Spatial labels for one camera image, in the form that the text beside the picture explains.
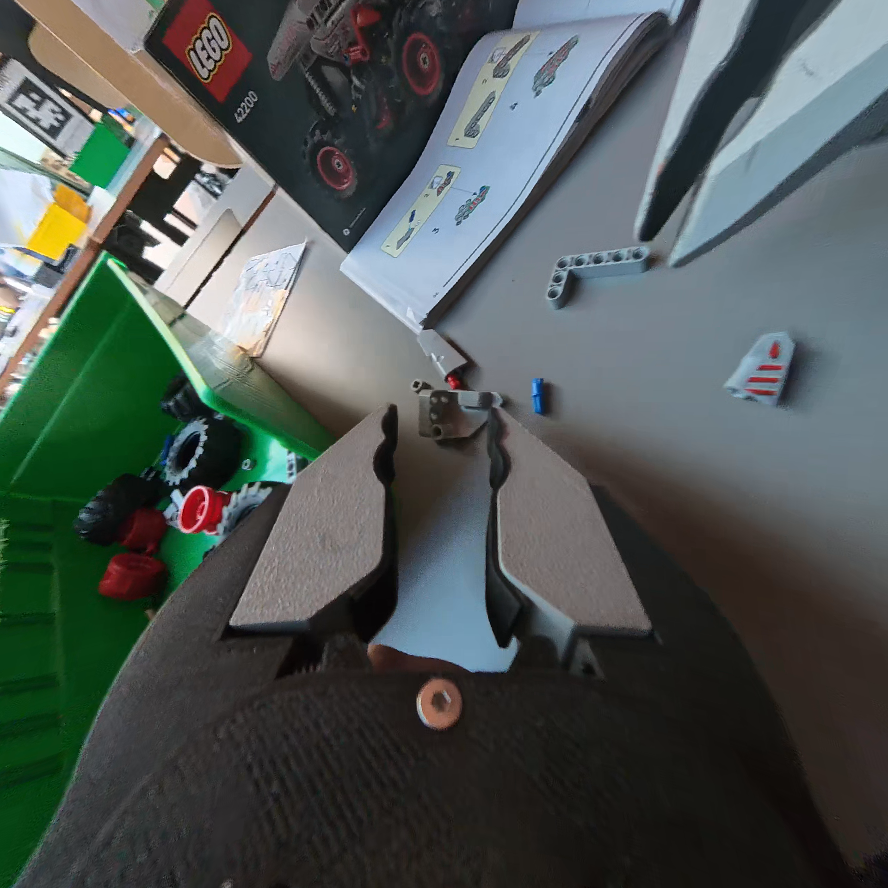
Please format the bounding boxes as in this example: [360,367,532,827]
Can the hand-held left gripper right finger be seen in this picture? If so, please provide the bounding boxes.
[484,406,654,677]

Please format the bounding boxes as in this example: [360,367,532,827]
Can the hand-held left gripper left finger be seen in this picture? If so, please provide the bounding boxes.
[228,404,400,642]

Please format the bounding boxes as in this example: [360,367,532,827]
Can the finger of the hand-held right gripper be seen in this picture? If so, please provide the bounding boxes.
[635,0,842,244]
[668,0,888,269]

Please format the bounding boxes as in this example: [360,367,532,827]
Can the grey lego frame piece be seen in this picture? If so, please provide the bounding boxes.
[418,388,504,441]

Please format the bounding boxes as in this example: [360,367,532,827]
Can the grey angled lego beam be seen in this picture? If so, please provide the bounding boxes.
[544,245,653,311]

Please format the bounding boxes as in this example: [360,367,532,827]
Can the red LEGO wheel hubs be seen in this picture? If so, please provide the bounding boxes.
[73,474,164,547]

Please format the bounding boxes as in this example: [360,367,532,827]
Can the grey lego panel with red pin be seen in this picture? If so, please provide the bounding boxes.
[416,328,473,391]

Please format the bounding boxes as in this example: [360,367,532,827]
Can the grey red-striped lego panel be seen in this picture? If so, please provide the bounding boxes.
[723,331,796,407]

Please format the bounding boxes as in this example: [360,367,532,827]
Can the black lego box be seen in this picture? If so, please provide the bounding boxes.
[144,0,520,254]

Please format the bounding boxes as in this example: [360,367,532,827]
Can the black tire with white hub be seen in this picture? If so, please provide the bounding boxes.
[163,415,240,490]
[208,481,278,552]

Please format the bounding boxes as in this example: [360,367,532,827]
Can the red wheel hub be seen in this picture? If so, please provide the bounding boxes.
[99,553,167,599]
[117,508,167,554]
[172,486,233,535]

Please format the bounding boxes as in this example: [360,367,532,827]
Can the black rubber tire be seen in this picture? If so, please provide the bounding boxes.
[160,375,209,420]

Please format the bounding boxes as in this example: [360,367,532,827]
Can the open instruction booklet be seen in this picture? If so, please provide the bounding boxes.
[340,0,702,333]

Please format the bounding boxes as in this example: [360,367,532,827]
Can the white sticker sheet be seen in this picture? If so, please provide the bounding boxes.
[221,240,308,358]

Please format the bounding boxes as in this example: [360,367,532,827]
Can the green plastic bin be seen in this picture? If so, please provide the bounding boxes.
[0,253,337,888]

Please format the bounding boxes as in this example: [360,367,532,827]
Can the yellow storage crate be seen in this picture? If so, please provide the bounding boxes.
[24,201,91,263]

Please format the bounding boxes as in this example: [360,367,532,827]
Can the green storage crate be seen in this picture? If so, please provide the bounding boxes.
[68,118,136,190]

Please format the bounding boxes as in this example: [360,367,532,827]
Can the brown cardboard board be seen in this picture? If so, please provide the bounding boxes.
[14,0,244,167]

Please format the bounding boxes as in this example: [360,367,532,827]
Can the black and white marker tag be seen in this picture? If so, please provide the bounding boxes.
[0,59,91,157]

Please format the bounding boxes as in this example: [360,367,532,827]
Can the wooden shelf rail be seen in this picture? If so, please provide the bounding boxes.
[0,135,171,393]

